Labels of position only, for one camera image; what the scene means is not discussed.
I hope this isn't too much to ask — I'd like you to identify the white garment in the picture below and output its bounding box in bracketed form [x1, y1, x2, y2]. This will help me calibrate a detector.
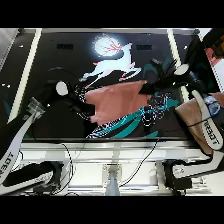
[211, 58, 224, 95]

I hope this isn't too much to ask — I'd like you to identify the silver frame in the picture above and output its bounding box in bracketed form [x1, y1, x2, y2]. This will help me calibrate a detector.
[0, 139, 224, 197]

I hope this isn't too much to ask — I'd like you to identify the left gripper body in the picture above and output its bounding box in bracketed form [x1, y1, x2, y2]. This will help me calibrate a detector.
[67, 99, 97, 119]

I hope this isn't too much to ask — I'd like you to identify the light blue garment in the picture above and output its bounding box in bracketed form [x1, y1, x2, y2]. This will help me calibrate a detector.
[202, 94, 222, 115]

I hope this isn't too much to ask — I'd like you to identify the brown garment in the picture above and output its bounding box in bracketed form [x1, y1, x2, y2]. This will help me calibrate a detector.
[174, 97, 215, 155]

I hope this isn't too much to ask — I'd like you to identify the black garment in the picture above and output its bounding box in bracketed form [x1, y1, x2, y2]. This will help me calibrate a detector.
[185, 29, 224, 101]

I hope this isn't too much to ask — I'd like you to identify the salmon pink garment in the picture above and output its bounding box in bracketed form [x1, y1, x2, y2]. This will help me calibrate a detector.
[84, 79, 152, 126]

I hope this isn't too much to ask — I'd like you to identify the black cable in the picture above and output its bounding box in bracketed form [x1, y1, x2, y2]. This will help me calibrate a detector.
[57, 141, 75, 195]
[117, 137, 161, 188]

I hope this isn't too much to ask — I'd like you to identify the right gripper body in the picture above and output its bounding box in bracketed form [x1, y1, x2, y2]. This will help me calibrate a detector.
[137, 81, 163, 96]

